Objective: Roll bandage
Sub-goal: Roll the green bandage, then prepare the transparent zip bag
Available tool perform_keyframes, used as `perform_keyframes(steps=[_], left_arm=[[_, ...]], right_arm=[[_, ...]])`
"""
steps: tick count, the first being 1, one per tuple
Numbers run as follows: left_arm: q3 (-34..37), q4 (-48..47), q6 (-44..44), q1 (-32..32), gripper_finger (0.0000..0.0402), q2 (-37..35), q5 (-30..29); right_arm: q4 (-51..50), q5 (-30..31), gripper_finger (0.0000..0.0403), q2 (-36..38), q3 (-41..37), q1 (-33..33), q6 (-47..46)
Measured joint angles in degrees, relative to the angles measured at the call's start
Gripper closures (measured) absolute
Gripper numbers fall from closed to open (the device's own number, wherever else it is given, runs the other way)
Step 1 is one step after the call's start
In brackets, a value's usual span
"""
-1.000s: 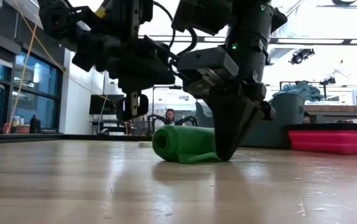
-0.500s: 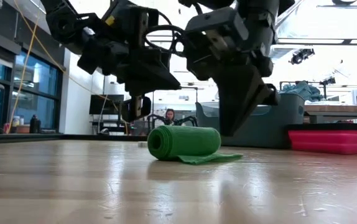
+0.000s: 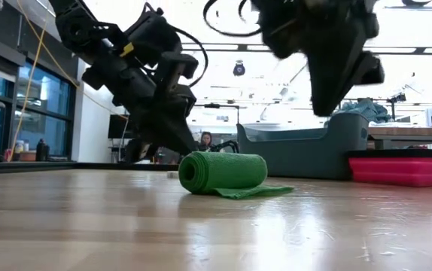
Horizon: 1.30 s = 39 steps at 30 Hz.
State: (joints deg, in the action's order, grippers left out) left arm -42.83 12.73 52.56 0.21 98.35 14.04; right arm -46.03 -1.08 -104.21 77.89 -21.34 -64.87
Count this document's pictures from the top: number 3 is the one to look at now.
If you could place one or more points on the black wall monitor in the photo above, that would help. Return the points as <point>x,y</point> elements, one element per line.
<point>118,128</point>

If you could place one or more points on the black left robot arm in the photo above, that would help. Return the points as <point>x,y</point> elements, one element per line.
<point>76,26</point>

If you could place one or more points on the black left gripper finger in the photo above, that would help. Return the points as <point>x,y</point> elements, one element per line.
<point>139,150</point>
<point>167,120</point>

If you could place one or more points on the white bottle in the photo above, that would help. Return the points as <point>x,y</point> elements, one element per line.
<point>19,146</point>

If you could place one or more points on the black camera on stand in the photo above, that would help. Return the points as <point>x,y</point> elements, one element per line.
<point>398,98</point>

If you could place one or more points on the blue cloth pile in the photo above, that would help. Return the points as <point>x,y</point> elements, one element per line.
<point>366,109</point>

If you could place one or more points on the person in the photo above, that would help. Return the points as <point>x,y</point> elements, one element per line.
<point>205,139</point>

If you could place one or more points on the teal plastic bin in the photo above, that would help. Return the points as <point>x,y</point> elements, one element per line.
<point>306,158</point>

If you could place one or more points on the black ceiling spot camera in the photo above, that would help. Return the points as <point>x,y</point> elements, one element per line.
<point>238,69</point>

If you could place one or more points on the long ceiling light bar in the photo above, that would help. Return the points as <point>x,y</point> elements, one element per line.
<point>219,47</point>

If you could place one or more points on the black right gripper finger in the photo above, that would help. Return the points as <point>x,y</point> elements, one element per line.
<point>332,67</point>

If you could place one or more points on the black ceiling track fixture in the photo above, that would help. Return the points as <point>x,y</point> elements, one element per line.
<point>415,7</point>

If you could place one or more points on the green elastic bandage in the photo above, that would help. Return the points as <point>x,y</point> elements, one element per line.
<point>223,171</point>

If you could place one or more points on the wooden background table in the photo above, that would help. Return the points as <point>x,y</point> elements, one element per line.
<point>411,133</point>

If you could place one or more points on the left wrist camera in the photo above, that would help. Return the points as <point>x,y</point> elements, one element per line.
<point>152,34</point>

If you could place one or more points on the red plastic tray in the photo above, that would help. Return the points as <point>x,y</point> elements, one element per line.
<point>400,171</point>

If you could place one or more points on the black background robot rig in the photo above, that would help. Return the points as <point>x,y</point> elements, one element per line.
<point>213,105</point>

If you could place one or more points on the black bottle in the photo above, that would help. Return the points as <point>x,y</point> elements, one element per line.
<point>42,152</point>

